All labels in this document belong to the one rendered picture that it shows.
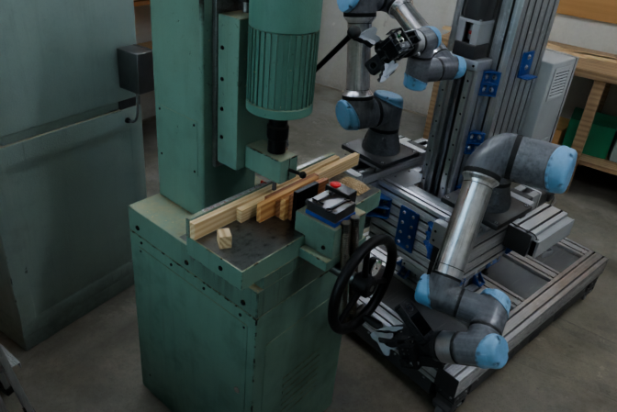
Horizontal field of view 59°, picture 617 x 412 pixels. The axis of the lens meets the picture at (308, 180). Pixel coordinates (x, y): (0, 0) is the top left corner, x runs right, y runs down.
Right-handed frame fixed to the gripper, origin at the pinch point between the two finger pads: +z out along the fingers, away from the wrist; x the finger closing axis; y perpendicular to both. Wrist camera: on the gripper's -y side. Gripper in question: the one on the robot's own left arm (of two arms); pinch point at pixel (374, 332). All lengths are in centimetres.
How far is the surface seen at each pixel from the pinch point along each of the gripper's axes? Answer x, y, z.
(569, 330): 135, 75, 8
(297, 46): -3, -76, -7
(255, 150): -2, -55, 20
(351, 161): 38, -40, 22
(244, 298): -20.5, -19.5, 21.6
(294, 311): -4.8, -7.4, 23.2
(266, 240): -12.9, -32.3, 14.6
